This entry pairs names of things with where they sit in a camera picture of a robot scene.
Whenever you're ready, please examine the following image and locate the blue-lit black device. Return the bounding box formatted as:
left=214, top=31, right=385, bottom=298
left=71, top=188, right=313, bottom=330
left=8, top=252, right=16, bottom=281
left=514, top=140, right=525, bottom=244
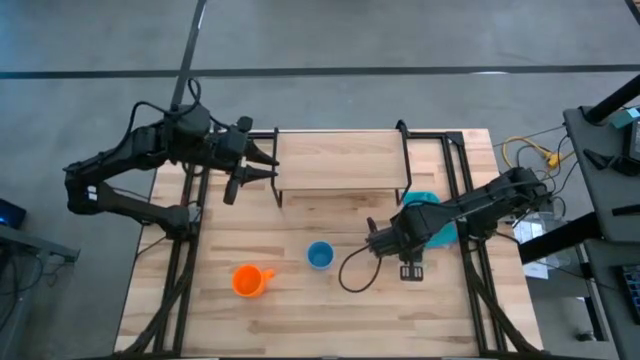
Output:
left=0, top=198, right=27, bottom=230

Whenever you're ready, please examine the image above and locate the black aluminium table frame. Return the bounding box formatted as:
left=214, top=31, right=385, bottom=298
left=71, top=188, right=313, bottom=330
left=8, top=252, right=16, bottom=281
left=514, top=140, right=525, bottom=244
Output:
left=114, top=128, right=544, bottom=360

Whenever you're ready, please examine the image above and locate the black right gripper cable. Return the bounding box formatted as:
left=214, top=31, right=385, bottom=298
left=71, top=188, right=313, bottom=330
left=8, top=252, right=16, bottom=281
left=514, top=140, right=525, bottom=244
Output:
left=338, top=243, right=384, bottom=294

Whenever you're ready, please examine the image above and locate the yellow cable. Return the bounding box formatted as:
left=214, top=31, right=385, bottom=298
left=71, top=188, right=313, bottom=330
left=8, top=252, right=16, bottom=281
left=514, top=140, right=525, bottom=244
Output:
left=501, top=134, right=576, bottom=171

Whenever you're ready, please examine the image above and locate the black slanted post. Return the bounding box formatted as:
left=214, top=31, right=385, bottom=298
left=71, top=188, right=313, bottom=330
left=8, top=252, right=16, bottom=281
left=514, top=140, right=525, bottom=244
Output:
left=584, top=73, right=640, bottom=125

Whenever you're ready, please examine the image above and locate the blue plastic cup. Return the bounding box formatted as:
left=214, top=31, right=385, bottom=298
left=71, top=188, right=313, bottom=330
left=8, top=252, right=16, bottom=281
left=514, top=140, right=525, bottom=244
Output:
left=306, top=240, right=335, bottom=271

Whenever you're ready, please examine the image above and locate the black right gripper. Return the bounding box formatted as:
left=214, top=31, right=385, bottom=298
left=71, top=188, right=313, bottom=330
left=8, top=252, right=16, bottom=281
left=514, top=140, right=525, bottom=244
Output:
left=367, top=216, right=426, bottom=282

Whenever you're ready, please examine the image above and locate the teal cloth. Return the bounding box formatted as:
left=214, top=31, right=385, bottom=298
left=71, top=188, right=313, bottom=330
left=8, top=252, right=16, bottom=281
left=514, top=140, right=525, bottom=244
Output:
left=402, top=191, right=459, bottom=250

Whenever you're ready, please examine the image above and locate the teal box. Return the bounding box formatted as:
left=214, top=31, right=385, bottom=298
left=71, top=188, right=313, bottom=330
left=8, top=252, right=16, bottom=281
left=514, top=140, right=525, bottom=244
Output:
left=612, top=106, right=640, bottom=129

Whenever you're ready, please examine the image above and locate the black support beam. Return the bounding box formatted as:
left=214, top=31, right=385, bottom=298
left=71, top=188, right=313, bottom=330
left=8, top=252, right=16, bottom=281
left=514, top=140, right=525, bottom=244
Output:
left=517, top=212, right=604, bottom=265

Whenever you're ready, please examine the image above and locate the black keyboard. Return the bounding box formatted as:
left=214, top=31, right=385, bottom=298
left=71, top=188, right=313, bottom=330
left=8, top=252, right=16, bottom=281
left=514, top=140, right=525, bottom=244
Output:
left=621, top=263, right=640, bottom=325

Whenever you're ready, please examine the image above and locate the wooden shelf with black legs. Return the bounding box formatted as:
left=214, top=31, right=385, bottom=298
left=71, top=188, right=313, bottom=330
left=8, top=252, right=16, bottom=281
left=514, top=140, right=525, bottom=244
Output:
left=269, top=119, right=414, bottom=209

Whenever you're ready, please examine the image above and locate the orange plastic mug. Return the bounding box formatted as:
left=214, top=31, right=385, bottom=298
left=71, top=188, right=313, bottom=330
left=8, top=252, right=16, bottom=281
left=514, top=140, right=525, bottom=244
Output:
left=231, top=264, right=276, bottom=299

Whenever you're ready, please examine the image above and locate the clear plastic bag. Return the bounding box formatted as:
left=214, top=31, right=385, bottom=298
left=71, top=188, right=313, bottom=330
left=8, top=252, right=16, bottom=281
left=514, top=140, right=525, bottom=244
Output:
left=512, top=212, right=556, bottom=246

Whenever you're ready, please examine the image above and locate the black box device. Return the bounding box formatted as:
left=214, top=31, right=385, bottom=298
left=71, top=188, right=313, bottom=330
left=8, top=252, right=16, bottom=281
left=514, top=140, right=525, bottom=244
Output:
left=627, top=119, right=640, bottom=161

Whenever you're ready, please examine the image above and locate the white paper sheet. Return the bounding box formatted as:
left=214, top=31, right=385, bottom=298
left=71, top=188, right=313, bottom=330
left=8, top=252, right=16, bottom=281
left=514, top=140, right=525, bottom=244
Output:
left=522, top=259, right=550, bottom=280

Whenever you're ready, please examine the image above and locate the grey side table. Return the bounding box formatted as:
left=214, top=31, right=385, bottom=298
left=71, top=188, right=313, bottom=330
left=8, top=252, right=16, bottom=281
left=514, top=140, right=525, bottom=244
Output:
left=563, top=105, right=640, bottom=242
left=583, top=238, right=640, bottom=360

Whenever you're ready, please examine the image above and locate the black hand tool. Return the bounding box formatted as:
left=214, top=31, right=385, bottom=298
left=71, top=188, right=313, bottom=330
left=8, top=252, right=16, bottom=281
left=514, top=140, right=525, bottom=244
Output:
left=582, top=148, right=640, bottom=177

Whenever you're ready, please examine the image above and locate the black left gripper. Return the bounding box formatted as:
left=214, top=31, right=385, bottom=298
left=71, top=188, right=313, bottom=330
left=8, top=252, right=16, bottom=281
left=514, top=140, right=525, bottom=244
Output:
left=215, top=128, right=280, bottom=206

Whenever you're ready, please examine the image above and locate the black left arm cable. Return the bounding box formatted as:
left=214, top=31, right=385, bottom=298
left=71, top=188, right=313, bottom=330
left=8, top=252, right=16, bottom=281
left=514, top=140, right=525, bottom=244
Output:
left=185, top=77, right=203, bottom=109

